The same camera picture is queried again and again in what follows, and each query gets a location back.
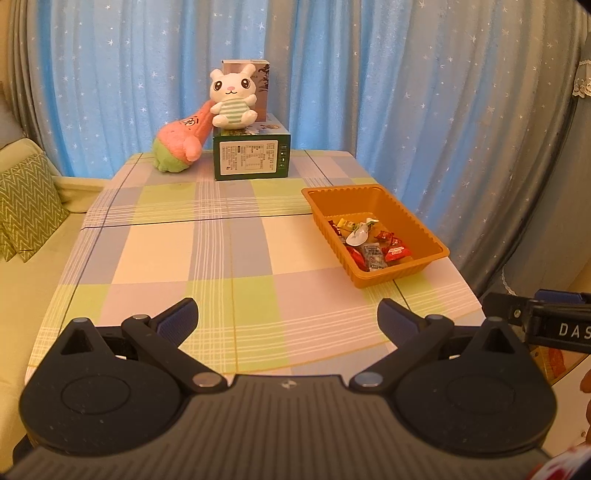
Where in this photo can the green cardboard box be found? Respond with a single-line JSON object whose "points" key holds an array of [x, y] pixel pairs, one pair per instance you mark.
{"points": [[249, 159]]}

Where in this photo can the green chevron pillow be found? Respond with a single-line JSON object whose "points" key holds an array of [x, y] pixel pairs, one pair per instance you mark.
{"points": [[32, 203]]}

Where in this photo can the person's right hand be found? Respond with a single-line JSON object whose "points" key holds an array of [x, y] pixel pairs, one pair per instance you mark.
{"points": [[587, 383]]}

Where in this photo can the small red candy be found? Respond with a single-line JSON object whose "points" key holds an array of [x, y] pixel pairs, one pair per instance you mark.
{"points": [[394, 240], [381, 235]]}

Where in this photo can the red packet with beige label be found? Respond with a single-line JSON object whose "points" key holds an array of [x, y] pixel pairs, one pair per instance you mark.
{"points": [[397, 252]]}

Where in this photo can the white clear candy wrapper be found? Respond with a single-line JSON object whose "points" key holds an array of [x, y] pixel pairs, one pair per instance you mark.
{"points": [[359, 236]]}

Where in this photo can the red white printed clothing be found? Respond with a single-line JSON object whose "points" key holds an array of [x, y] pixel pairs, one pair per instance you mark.
{"points": [[568, 466]]}

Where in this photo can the clear gummy candy packet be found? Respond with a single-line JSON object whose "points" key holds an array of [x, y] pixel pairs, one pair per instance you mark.
{"points": [[346, 225]]}

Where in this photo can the orange plastic tray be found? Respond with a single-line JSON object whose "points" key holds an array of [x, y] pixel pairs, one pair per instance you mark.
{"points": [[411, 230]]}

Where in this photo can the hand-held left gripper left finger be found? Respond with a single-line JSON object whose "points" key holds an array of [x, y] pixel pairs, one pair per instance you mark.
{"points": [[180, 319]]}

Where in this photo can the plaid pastel tablecloth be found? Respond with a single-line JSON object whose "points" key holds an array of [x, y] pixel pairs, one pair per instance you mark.
{"points": [[231, 258]]}

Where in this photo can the tan upright cardboard box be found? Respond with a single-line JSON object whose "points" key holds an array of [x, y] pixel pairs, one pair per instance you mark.
{"points": [[262, 92]]}

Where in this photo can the plain red snack packet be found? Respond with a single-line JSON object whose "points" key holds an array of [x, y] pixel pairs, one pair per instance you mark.
{"points": [[354, 256]]}

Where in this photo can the clear packet with dark snack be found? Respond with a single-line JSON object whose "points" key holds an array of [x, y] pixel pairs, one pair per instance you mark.
{"points": [[373, 256]]}

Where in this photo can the light green sofa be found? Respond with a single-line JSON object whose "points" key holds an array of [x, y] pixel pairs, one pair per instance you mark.
{"points": [[27, 295]]}

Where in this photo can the red brown twisted candy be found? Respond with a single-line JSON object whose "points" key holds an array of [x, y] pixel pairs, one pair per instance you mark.
{"points": [[334, 228]]}

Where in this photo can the pink green plush toy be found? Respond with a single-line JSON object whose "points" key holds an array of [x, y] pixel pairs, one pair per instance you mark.
{"points": [[178, 138]]}

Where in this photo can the white bunny plush toy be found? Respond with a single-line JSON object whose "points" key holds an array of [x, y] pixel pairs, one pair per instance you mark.
{"points": [[233, 87]]}

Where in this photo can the blue star-print curtain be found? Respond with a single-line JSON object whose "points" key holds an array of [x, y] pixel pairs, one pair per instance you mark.
{"points": [[369, 92]]}

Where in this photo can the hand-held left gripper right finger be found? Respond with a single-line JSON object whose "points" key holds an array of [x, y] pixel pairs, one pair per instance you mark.
{"points": [[397, 321]]}

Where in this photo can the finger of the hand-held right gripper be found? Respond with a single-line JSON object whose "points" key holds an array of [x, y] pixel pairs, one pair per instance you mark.
{"points": [[505, 310], [558, 297]]}

